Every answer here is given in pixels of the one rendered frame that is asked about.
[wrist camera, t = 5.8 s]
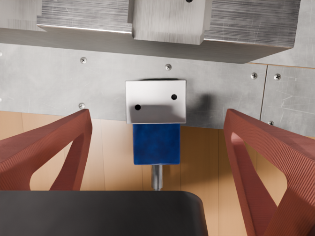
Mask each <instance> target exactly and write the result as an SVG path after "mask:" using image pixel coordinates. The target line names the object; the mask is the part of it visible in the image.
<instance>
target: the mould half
mask: <svg viewBox="0 0 315 236"><path fill-rule="evenodd" d="M300 2H301V0H213V1H212V10H211V19H210V30H205V32H204V40H203V42H202V43H201V44H200V45H196V44H181V43H170V42H159V41H149V40H138V39H133V37H132V35H131V31H132V23H128V3H129V0H42V12H41V15H37V26H38V27H40V28H42V29H43V30H45V31H35V30H24V29H9V28H0V43H3V44H18V45H29V46H40V47H51V48H62V49H73V50H84V51H95V52H110V53H122V54H133V55H143V56H154V57H165V58H176V59H192V60H203V61H214V62H225V63H235V64H245V63H248V62H251V61H254V60H257V59H261V58H264V57H267V56H270V55H273V54H276V53H279V52H283V51H286V50H289V49H292V48H294V43H295V37H296V30H297V24H298V17H299V11H300Z"/></svg>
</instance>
